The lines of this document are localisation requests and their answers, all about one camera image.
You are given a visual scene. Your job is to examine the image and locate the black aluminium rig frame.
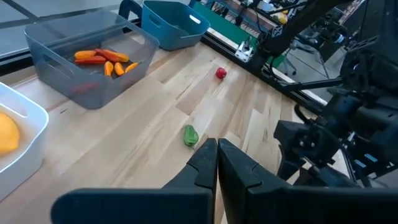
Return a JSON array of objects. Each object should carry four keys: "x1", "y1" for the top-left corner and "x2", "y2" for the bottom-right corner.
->
[{"x1": 0, "y1": 0, "x2": 330, "y2": 113}]

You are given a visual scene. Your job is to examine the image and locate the white plastic basket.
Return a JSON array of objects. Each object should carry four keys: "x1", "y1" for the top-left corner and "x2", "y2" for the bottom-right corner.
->
[{"x1": 0, "y1": 81, "x2": 50, "y2": 202}]

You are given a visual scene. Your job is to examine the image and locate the red sweet pepper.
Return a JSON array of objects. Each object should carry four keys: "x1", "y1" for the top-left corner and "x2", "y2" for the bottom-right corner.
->
[{"x1": 95, "y1": 48, "x2": 121, "y2": 62}]

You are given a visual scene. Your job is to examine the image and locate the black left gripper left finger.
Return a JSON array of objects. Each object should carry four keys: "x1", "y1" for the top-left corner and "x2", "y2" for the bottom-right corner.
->
[{"x1": 50, "y1": 138, "x2": 218, "y2": 224}]

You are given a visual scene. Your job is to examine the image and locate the green floor mat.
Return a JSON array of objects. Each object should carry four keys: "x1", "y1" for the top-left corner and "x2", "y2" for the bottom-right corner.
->
[{"x1": 192, "y1": 1, "x2": 285, "y2": 68}]

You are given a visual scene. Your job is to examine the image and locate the green bell pepper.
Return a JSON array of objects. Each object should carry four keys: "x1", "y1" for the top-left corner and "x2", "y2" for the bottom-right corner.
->
[{"x1": 183, "y1": 124, "x2": 200, "y2": 147}]

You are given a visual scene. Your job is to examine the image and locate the white metal bracket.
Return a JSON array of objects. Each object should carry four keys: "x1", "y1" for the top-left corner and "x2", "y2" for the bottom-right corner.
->
[{"x1": 234, "y1": 39, "x2": 256, "y2": 63}]

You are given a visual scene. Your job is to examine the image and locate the teal plastic basket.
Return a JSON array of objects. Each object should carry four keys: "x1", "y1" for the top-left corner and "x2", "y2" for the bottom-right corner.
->
[{"x1": 141, "y1": 0, "x2": 211, "y2": 52}]

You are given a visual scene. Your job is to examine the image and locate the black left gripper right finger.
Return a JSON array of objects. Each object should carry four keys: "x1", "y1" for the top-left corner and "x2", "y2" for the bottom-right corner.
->
[{"x1": 218, "y1": 138, "x2": 398, "y2": 224}]

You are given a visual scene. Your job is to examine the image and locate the small orange sweet pepper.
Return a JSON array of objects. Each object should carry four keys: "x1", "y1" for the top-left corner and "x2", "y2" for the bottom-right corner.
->
[
  {"x1": 103, "y1": 60, "x2": 114, "y2": 77},
  {"x1": 124, "y1": 62, "x2": 140, "y2": 74},
  {"x1": 114, "y1": 61, "x2": 126, "y2": 77}
]

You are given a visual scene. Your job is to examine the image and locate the grey translucent plastic basket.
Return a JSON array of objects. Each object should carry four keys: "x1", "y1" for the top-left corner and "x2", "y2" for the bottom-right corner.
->
[{"x1": 24, "y1": 11, "x2": 160, "y2": 110}]

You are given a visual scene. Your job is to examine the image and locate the large orange-yellow bell pepper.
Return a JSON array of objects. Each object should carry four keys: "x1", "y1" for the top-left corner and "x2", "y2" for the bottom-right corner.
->
[{"x1": 0, "y1": 111, "x2": 21, "y2": 156}]

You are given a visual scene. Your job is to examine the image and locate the yellow-orange sweet pepper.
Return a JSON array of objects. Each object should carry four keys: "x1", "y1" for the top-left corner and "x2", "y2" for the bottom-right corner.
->
[
  {"x1": 73, "y1": 50, "x2": 98, "y2": 60},
  {"x1": 104, "y1": 49, "x2": 131, "y2": 63}
]

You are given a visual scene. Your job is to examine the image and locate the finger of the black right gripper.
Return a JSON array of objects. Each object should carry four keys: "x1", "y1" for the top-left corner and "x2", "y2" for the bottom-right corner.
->
[
  {"x1": 293, "y1": 166, "x2": 359, "y2": 188},
  {"x1": 277, "y1": 148, "x2": 302, "y2": 182}
]

